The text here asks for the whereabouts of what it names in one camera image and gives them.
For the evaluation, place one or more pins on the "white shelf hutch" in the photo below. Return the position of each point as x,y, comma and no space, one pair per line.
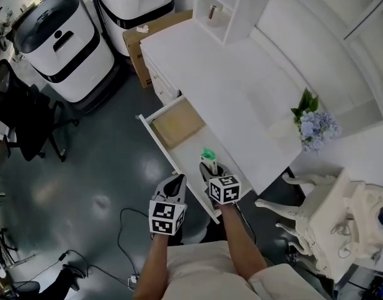
306,42

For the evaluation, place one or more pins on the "black office chair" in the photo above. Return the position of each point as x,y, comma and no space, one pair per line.
28,120

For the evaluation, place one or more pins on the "brown cardboard sheet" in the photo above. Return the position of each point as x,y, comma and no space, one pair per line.
177,125

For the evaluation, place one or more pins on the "person's right forearm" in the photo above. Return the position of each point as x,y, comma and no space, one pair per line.
244,245

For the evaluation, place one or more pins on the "blue flower bouquet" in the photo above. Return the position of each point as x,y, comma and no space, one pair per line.
319,130

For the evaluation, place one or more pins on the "white desk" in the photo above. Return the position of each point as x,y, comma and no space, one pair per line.
231,73

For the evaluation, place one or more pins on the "small green packet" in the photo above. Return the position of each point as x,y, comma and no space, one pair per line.
208,153

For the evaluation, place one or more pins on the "white drawer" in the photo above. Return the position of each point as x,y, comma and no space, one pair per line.
188,158

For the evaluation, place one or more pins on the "white robot dark lid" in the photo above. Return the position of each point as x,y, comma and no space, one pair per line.
69,64
132,8

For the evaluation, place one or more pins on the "crumpled white paper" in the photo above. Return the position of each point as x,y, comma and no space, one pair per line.
142,28

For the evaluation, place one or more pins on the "brown cardboard box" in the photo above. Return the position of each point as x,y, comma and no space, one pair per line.
138,55

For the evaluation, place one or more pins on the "ornate white side table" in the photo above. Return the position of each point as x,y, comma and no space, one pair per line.
322,214

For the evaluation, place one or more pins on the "white power strip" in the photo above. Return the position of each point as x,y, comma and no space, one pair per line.
133,280

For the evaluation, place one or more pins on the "person's beige clothing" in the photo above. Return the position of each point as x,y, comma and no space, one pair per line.
210,273

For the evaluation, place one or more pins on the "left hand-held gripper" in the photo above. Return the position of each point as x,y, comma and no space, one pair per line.
163,219

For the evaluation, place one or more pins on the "person's left forearm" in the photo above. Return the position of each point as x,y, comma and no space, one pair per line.
152,267

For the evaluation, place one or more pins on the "ornate white mirror frame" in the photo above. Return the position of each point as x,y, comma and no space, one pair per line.
372,217

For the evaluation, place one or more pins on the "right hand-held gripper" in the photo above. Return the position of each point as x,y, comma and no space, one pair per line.
225,191

